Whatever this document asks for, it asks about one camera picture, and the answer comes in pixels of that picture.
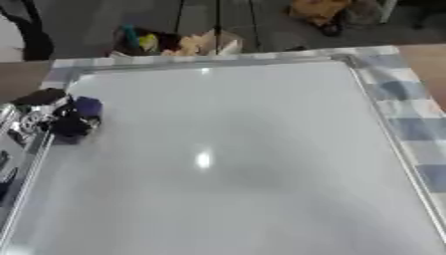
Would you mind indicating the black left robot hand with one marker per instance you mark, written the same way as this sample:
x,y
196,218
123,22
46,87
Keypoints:
x,y
58,114

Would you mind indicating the blue whiteboard eraser brush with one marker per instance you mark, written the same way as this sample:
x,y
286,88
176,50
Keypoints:
x,y
87,108

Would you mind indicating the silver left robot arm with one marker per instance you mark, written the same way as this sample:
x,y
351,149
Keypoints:
x,y
20,124

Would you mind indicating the box of assorted items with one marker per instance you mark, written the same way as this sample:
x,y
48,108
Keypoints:
x,y
168,43

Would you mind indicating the black tripod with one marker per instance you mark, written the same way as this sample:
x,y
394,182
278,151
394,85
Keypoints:
x,y
217,23

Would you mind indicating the orange and black bag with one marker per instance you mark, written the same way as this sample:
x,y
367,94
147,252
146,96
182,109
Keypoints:
x,y
318,15

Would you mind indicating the white whiteboard with metal frame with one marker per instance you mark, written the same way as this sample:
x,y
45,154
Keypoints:
x,y
232,159

